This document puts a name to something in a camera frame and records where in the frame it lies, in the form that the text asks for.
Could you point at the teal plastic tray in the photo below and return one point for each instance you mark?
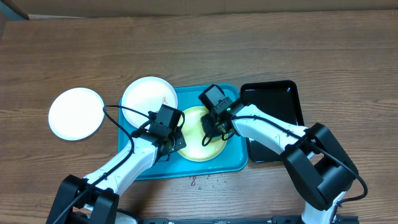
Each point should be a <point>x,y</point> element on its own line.
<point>233,157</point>

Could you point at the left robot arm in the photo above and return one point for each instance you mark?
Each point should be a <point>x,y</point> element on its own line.
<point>95,197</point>

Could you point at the green yellow sponge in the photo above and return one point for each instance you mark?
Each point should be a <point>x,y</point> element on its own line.
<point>215,135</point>

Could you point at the yellow plate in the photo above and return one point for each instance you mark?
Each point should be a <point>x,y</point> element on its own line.
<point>193,133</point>

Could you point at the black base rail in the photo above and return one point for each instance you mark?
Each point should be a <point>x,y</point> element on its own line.
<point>291,219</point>

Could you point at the black plastic tray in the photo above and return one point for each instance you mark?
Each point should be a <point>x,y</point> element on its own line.
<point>279,99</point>

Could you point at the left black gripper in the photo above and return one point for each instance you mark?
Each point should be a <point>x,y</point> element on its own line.
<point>180,139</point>

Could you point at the white plate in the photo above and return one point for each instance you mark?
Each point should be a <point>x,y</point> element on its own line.
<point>76,114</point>
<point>148,94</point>

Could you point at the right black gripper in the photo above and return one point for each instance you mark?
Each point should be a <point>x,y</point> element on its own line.
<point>207,125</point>

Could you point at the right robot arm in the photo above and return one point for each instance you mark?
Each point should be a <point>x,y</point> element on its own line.
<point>320,169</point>

